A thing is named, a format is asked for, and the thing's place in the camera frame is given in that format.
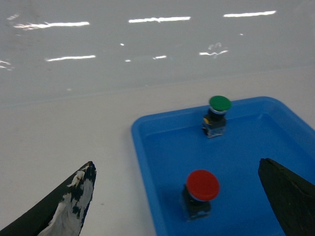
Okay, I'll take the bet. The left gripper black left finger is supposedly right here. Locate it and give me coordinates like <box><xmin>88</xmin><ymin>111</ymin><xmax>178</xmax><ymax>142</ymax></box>
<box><xmin>0</xmin><ymin>161</ymin><xmax>96</xmax><ymax>236</ymax></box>

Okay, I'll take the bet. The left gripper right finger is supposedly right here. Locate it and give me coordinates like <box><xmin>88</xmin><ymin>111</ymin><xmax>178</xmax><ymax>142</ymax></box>
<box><xmin>258</xmin><ymin>158</ymin><xmax>315</xmax><ymax>236</ymax></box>

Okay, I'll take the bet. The red mushroom push button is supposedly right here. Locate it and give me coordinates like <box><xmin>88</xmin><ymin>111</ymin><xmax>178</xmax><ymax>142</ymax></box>
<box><xmin>182</xmin><ymin>169</ymin><xmax>220</xmax><ymax>221</ymax></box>

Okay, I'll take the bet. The green mushroom push button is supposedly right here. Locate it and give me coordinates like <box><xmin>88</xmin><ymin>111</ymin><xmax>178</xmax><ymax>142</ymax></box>
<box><xmin>202</xmin><ymin>95</ymin><xmax>232</xmax><ymax>138</ymax></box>

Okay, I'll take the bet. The blue plastic tray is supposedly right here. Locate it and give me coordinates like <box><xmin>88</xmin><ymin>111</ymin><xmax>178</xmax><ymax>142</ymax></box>
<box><xmin>131</xmin><ymin>97</ymin><xmax>315</xmax><ymax>236</ymax></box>

